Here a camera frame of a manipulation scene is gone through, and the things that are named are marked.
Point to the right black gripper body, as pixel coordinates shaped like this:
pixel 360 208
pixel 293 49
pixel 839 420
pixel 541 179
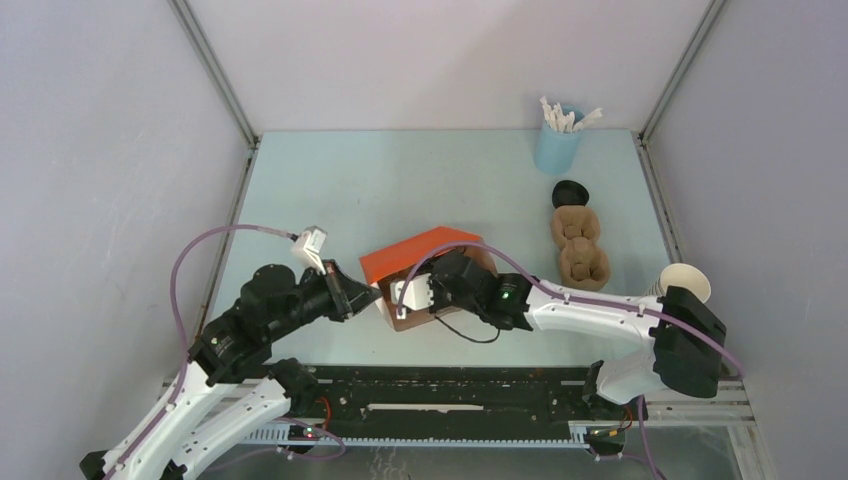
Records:
pixel 443 298

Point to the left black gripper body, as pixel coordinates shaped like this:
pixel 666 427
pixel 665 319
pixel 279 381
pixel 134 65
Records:
pixel 336 290

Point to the orange paper bag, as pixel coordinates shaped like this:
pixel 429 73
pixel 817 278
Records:
pixel 386 266

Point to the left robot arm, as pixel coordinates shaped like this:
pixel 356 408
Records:
pixel 177 439

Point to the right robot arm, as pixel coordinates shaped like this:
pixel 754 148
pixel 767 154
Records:
pixel 676 339

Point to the brown cardboard cup carrier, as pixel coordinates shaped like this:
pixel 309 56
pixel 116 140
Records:
pixel 582 263

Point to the light blue holder cup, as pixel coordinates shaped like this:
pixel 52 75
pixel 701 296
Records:
pixel 555 151

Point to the white wrapped stirrer sticks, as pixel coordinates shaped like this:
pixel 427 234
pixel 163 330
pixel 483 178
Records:
pixel 560 120

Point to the stack of paper cups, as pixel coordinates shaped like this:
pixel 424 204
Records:
pixel 682 275

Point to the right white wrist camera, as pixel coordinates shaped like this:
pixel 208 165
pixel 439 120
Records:
pixel 411 296

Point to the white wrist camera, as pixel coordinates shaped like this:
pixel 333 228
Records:
pixel 307 246
pixel 411 296

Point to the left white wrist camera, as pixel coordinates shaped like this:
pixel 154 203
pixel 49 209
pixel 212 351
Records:
pixel 307 246

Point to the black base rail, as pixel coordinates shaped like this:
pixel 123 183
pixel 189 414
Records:
pixel 540 407

